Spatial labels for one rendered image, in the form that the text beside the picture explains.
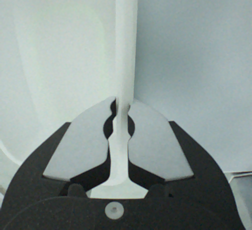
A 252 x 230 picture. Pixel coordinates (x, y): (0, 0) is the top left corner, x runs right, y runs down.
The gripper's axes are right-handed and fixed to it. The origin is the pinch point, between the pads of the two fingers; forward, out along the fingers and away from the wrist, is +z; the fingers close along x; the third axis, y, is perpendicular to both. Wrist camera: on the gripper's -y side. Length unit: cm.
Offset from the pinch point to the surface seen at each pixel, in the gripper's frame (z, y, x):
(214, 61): 5.6, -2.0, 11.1
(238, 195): 0.1, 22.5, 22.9
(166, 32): 6.3, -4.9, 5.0
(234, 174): 4.6, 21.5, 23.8
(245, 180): 2.5, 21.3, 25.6
